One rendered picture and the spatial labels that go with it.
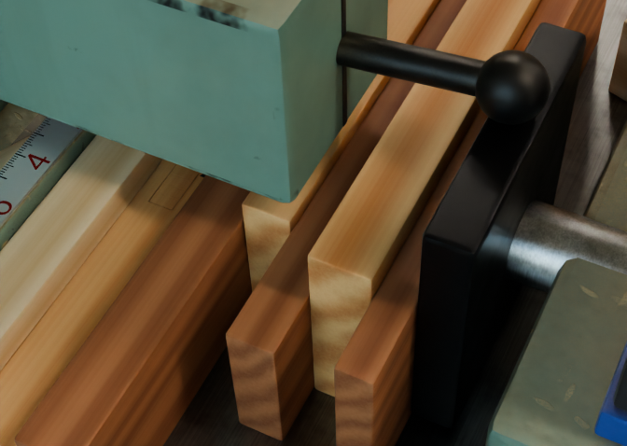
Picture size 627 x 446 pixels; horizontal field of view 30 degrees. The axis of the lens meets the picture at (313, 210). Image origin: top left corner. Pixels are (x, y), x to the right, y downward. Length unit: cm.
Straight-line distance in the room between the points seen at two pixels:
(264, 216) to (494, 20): 10
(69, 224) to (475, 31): 14
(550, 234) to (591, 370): 4
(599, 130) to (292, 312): 17
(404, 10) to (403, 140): 8
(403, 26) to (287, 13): 12
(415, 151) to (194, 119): 7
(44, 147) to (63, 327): 6
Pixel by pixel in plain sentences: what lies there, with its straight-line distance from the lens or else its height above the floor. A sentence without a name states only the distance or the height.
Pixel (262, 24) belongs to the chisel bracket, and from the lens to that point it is 29.
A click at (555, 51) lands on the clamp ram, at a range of 35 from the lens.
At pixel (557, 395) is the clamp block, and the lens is 31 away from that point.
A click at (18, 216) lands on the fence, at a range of 37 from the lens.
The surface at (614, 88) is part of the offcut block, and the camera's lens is 47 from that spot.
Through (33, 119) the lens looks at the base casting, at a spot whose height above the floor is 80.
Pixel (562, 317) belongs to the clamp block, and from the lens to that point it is 33.
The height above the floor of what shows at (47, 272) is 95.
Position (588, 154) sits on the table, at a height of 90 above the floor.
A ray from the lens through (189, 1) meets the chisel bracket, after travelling 30.
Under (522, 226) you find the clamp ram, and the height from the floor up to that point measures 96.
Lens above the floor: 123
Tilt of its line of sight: 50 degrees down
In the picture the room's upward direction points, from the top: 3 degrees counter-clockwise
